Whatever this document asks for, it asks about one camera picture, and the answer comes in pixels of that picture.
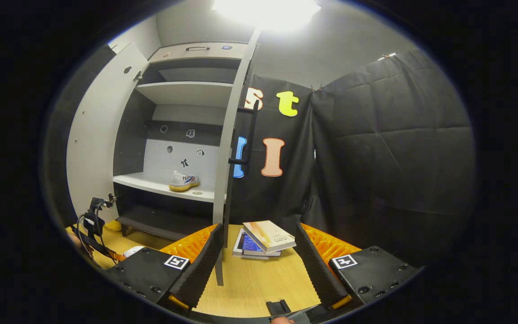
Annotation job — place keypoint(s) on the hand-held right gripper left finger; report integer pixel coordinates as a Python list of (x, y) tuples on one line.
[(203, 265)]

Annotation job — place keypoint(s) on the white cabinet shelf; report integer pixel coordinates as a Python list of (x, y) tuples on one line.
[(187, 92), (151, 182)]

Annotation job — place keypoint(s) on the yellow plush toy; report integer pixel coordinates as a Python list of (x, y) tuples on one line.
[(114, 226)]

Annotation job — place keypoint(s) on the blue book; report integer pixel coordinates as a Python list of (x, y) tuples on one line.
[(251, 246)]

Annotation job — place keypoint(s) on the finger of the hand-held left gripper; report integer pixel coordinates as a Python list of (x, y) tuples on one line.
[(106, 252)]

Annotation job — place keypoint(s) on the large ceiling light panel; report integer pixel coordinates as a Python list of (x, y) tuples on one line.
[(265, 13)]

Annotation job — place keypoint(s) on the white shoe cabinet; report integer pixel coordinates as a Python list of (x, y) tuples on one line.
[(169, 157)]

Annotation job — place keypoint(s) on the white cabinet door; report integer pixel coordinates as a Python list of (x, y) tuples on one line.
[(97, 135), (225, 157)]

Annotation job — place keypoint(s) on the beige book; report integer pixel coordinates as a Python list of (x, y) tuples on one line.
[(270, 236)]

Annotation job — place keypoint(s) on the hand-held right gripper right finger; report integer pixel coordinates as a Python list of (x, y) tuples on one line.
[(315, 265)]

